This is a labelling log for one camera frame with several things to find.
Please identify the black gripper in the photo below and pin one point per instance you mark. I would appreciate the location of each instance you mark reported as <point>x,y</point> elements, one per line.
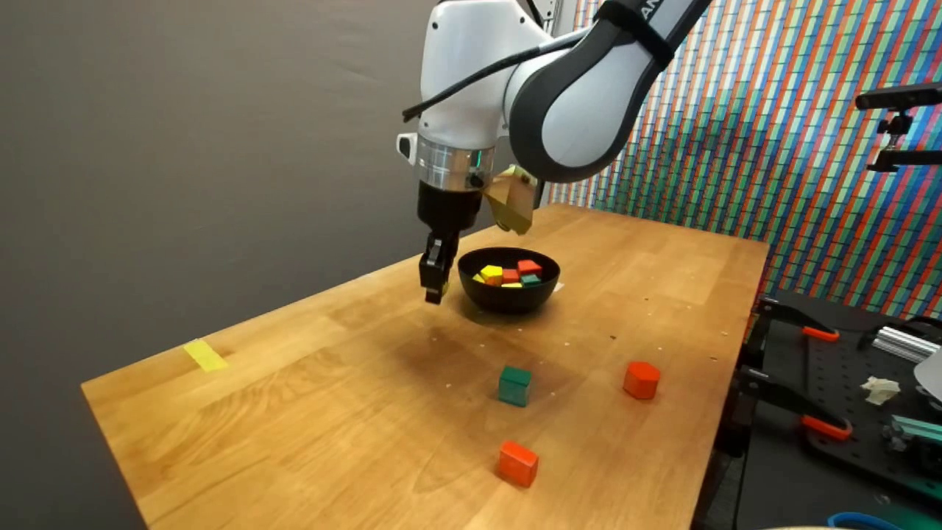
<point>444,214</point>

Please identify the black clamp near table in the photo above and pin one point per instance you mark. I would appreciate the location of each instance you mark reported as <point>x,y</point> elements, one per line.
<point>814,417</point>

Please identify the black perforated tool board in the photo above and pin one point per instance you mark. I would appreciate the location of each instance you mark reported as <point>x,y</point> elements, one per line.
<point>781,479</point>

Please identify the black clamp with orange handle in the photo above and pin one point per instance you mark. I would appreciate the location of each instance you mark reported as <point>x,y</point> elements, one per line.
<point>806,324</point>

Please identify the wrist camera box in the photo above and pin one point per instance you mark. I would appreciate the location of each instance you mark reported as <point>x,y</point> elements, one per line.
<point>514,199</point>

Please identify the large red cube block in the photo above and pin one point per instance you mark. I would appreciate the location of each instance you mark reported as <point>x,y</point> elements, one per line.
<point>527,265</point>

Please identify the large yellow cube block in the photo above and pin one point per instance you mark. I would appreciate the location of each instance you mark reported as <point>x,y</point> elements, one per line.
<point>493,272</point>

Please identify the yellow tape strip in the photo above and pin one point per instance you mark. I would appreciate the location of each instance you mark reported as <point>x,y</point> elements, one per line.
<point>203,353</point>

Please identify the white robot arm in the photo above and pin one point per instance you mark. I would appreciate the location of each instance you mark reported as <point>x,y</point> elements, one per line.
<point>565,105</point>

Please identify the red hexagonal block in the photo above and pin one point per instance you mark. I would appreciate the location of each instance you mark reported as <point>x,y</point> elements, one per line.
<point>639,380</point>

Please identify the camera stand arm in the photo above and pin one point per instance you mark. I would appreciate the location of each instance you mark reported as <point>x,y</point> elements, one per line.
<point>898,100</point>

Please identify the black bowl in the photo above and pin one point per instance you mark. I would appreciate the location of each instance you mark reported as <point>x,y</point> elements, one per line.
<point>493,299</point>

